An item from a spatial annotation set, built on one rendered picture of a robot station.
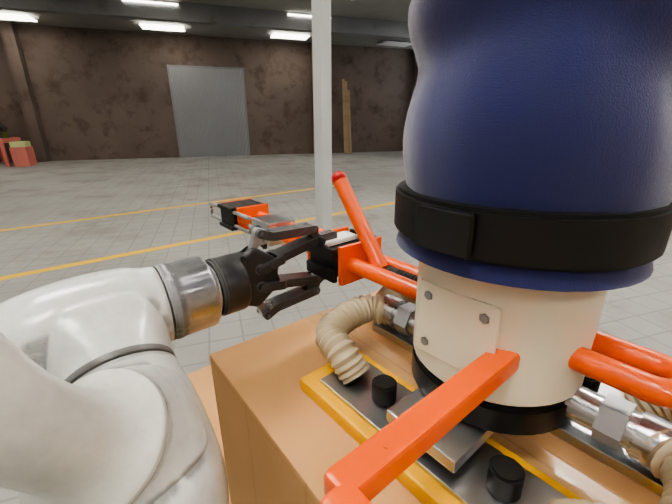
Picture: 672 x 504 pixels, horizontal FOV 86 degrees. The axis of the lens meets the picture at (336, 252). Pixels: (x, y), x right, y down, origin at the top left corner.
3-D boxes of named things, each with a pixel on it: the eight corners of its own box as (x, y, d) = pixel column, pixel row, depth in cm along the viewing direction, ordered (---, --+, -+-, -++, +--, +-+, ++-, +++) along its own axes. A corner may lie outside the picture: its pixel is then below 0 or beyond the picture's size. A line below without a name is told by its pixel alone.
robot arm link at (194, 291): (158, 321, 47) (204, 306, 50) (182, 354, 40) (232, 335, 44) (145, 255, 44) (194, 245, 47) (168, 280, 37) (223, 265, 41)
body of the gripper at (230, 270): (195, 249, 46) (259, 235, 52) (204, 307, 49) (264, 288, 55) (218, 266, 41) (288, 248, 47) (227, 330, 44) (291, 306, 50)
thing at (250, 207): (270, 225, 82) (268, 203, 81) (239, 231, 78) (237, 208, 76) (252, 218, 89) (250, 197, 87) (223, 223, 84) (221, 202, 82)
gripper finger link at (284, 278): (261, 283, 48) (260, 293, 48) (327, 276, 55) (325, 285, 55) (247, 274, 50) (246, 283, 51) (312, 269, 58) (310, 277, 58)
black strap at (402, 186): (689, 231, 34) (703, 188, 32) (610, 310, 20) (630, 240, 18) (469, 196, 50) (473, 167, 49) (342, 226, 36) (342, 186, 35)
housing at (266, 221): (298, 240, 73) (297, 218, 71) (268, 247, 69) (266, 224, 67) (280, 232, 78) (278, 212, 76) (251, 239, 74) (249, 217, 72)
